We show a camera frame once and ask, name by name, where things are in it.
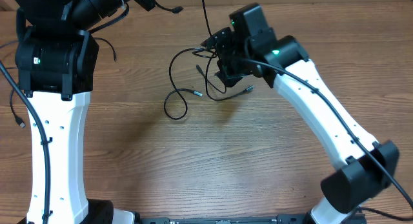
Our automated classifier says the black USB-A cable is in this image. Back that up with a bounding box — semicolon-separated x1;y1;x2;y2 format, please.
0;36;117;129

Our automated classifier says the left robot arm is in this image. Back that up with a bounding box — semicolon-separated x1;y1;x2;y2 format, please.
10;0;155;223

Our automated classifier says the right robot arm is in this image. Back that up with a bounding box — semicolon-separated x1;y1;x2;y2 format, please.
203;3;399;223

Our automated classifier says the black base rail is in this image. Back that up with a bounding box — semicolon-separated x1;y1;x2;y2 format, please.
138;214;311;224

